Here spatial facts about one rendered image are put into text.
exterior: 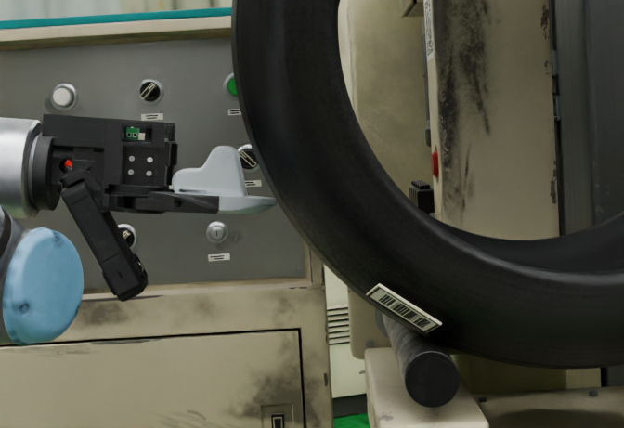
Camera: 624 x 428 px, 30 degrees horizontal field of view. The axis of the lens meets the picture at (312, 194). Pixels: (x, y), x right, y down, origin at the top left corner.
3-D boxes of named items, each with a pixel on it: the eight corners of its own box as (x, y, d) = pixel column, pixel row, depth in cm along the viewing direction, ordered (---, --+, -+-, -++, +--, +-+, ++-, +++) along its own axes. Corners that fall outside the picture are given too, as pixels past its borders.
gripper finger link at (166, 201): (217, 197, 100) (116, 189, 100) (216, 214, 100) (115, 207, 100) (223, 194, 105) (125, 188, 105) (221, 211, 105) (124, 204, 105)
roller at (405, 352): (429, 304, 129) (410, 341, 129) (393, 286, 129) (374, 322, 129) (470, 369, 94) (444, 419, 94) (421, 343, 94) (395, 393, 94)
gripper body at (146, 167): (173, 123, 101) (33, 112, 101) (166, 221, 101) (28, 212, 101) (184, 123, 108) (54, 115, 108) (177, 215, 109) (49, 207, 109)
